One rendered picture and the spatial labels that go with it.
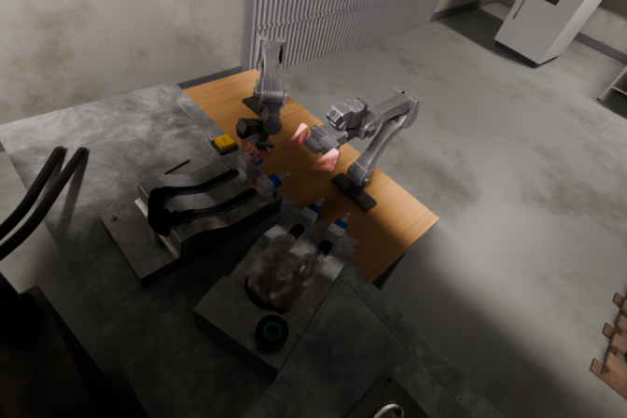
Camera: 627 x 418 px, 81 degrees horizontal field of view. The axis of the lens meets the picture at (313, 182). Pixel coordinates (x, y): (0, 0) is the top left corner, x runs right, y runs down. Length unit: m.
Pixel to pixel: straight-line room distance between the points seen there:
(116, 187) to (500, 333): 2.08
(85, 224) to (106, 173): 0.22
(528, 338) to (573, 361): 0.25
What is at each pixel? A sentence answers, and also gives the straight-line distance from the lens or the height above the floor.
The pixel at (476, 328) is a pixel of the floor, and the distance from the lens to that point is 2.39.
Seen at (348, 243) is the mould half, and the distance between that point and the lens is 1.24.
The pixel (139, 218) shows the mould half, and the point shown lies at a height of 0.86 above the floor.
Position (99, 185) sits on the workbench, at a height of 0.80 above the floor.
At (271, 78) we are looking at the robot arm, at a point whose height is 1.19.
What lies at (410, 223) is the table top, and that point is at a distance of 1.47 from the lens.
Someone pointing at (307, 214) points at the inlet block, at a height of 0.88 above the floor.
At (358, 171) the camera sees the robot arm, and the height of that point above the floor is 0.95.
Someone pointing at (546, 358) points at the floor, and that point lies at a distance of 2.57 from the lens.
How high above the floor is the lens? 1.84
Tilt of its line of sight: 46 degrees down
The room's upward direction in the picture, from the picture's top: 16 degrees clockwise
